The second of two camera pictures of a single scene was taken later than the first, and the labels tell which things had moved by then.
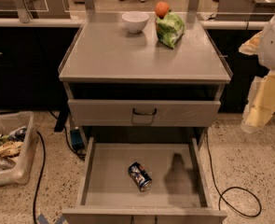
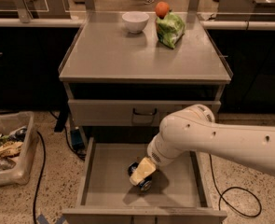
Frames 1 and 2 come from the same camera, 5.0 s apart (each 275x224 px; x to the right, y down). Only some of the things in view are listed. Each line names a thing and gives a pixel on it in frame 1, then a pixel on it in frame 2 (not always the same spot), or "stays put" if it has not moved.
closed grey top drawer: x=141 y=112 stays put
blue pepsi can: x=141 y=176 stays put
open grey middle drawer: x=144 y=183 stays put
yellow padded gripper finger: x=268 y=93 -> x=162 y=152
